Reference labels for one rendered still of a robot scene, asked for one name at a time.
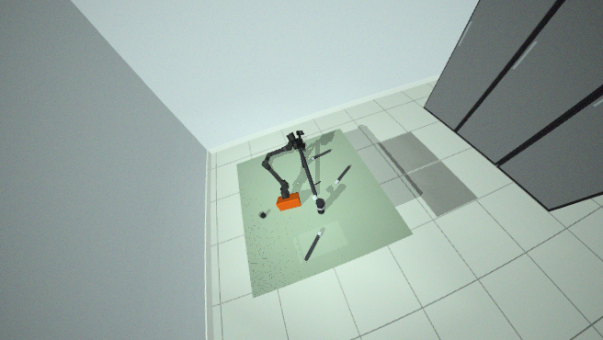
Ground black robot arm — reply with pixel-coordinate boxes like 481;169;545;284
262;132;300;199

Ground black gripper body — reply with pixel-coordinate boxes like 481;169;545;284
296;130;305;151

